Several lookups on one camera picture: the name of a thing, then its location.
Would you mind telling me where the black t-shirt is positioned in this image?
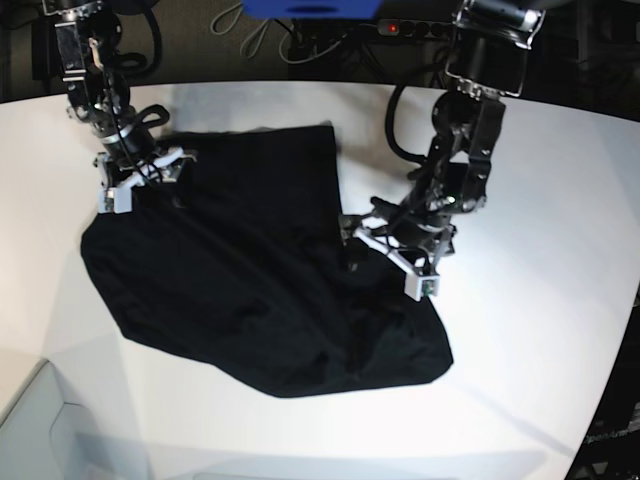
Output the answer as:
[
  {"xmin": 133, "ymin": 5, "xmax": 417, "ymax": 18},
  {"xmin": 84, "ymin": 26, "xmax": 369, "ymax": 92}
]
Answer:
[{"xmin": 80, "ymin": 124, "xmax": 454, "ymax": 398}]

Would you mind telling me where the white cable on floor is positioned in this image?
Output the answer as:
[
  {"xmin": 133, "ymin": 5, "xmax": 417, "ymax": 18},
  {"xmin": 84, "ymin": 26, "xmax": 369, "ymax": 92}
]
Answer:
[{"xmin": 209, "ymin": 4, "xmax": 301, "ymax": 64}]

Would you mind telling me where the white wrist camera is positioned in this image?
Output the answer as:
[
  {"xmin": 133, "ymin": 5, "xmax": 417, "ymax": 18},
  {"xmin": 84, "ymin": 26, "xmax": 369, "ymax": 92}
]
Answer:
[
  {"xmin": 404, "ymin": 273, "xmax": 440, "ymax": 302},
  {"xmin": 98, "ymin": 187, "xmax": 133, "ymax": 214}
]

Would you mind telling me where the black power strip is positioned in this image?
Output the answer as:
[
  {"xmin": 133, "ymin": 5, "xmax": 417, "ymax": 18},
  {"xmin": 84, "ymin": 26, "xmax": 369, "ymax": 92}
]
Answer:
[{"xmin": 375, "ymin": 19, "xmax": 454, "ymax": 42}]

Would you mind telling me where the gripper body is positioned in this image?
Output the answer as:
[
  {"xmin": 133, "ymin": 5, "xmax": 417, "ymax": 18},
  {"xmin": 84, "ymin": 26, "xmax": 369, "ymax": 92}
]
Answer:
[
  {"xmin": 339, "ymin": 197, "xmax": 457, "ymax": 276},
  {"xmin": 94, "ymin": 146, "xmax": 197, "ymax": 188}
]

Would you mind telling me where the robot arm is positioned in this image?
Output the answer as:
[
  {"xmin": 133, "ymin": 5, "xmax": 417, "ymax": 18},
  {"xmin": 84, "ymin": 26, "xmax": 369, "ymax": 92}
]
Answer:
[
  {"xmin": 341, "ymin": 1, "xmax": 546, "ymax": 277},
  {"xmin": 42, "ymin": 1, "xmax": 196, "ymax": 188}
]

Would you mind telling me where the blue box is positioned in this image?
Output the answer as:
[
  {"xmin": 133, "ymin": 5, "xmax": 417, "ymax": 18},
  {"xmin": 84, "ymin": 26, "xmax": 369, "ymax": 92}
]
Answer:
[{"xmin": 242, "ymin": 0, "xmax": 382, "ymax": 19}]

